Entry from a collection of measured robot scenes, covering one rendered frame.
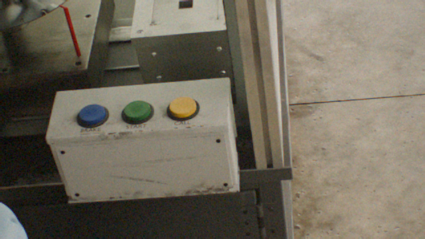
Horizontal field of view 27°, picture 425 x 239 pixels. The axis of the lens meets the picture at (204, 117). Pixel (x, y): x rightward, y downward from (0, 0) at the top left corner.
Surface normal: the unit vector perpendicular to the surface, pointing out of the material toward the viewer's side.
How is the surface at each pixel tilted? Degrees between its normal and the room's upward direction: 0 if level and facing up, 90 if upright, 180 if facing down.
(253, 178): 90
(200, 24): 0
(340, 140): 0
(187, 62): 90
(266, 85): 90
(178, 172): 90
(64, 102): 0
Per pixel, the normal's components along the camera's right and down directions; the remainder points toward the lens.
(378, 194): -0.13, -0.74
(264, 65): -0.03, 0.67
